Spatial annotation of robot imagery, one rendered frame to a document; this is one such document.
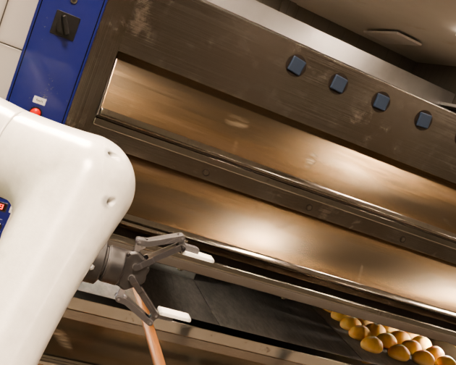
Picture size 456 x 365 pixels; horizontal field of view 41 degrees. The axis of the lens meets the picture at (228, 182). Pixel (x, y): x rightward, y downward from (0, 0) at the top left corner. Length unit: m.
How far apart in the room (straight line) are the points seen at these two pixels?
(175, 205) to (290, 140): 0.40
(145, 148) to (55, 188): 1.06
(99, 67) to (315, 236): 0.86
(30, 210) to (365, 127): 1.42
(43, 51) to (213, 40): 0.46
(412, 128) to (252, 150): 0.55
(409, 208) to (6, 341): 1.63
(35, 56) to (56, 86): 0.09
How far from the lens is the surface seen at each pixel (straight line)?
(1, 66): 1.71
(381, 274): 2.14
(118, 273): 1.22
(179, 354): 2.02
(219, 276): 1.75
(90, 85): 1.71
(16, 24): 1.71
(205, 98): 1.79
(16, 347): 0.67
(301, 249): 1.97
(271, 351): 2.09
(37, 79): 1.68
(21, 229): 0.70
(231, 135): 1.80
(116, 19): 1.72
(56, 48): 1.68
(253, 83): 1.80
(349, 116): 1.93
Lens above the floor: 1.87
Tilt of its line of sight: 7 degrees down
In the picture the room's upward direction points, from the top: 21 degrees clockwise
